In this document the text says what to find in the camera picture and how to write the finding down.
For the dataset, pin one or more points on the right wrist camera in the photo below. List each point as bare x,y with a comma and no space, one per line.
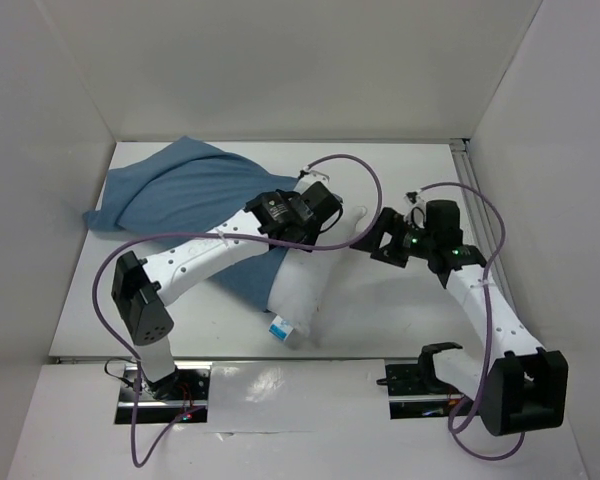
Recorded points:
416,213

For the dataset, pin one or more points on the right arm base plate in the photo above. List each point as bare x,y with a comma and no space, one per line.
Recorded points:
409,397

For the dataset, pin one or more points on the white pillow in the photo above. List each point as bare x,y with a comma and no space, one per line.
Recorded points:
295,285

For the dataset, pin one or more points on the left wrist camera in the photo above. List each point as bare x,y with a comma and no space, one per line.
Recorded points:
310,176

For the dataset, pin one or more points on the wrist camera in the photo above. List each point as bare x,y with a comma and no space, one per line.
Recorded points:
416,213
310,176

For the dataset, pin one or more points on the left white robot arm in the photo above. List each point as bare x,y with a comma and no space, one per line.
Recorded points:
142,289

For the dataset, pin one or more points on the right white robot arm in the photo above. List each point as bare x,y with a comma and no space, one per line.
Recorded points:
522,386

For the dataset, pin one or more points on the blue pillowcase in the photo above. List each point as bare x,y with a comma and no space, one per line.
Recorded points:
189,186

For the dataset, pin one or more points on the aluminium rail frame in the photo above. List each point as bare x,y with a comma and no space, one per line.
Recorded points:
483,222

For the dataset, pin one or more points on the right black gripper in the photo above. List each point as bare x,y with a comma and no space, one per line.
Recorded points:
386,236

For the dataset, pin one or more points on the blue pillow care label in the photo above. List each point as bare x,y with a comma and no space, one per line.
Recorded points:
280,329

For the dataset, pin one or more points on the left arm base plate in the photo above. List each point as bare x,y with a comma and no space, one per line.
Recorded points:
186,397

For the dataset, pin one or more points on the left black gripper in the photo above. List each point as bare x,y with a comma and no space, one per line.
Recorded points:
313,236

